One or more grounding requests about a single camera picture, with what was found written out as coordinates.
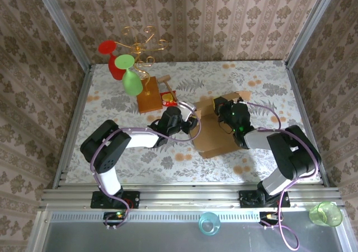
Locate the brown cardboard box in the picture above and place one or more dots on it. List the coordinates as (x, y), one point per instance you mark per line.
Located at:
(215, 143)

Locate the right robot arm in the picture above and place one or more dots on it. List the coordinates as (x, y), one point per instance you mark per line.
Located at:
(296, 162)

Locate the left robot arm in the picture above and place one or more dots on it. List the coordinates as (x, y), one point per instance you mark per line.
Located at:
(140, 140)

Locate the red snack packet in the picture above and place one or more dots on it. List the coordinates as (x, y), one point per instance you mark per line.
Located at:
(167, 97)

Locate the small wooden mallet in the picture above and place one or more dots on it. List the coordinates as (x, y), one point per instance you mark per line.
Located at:
(164, 79)

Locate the green wine glass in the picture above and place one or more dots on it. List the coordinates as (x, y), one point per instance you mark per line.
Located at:
(131, 81)

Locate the blue plastic cup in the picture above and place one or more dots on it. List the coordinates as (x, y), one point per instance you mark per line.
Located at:
(209, 224)

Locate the red wine glass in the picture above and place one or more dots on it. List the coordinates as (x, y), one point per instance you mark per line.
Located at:
(106, 47)

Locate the green plastic cup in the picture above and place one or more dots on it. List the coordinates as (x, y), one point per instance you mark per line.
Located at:
(325, 214)

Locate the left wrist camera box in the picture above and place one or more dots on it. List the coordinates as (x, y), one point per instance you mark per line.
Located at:
(186, 106)

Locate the aluminium table side rail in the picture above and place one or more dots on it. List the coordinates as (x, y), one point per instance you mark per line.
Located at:
(73, 126)
(300, 104)

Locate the aluminium mounting rail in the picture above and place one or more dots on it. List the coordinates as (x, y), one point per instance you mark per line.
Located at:
(190, 196)

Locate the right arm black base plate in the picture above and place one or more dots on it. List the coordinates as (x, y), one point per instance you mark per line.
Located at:
(242, 200)

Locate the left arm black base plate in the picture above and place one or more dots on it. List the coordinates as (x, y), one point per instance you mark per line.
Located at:
(134, 199)

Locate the aluminium frame post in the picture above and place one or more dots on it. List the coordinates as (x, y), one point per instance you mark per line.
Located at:
(311, 25)
(61, 25)

